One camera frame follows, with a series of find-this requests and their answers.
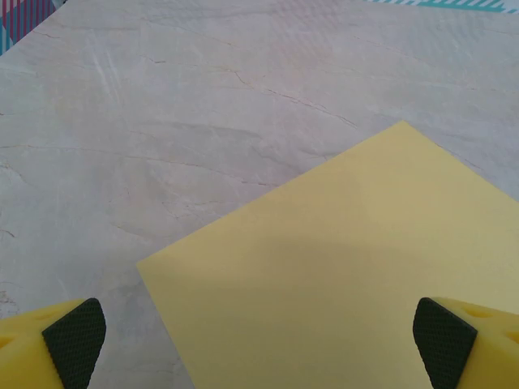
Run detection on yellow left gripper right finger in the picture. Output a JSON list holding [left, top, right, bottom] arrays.
[[412, 297, 519, 389]]

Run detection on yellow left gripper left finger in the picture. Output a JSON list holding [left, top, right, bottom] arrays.
[[0, 297, 107, 389]]

